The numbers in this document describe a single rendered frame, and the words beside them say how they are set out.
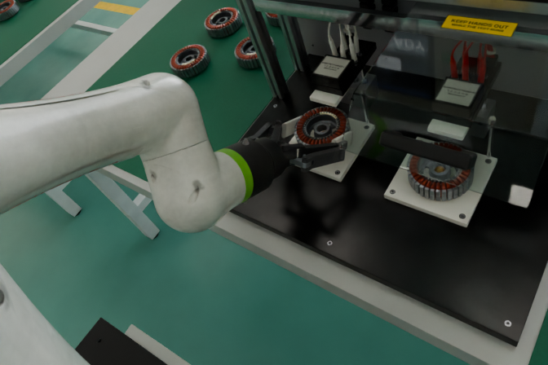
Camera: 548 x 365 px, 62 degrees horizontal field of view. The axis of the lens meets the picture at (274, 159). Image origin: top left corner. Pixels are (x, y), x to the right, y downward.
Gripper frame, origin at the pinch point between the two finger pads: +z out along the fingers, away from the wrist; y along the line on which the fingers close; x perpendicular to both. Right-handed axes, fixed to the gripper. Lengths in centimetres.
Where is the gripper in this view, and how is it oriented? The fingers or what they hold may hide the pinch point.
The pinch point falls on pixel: (320, 132)
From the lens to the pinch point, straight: 92.7
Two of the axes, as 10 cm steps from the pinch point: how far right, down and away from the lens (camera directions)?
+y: 7.8, 3.0, -5.5
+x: 0.4, -9.0, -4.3
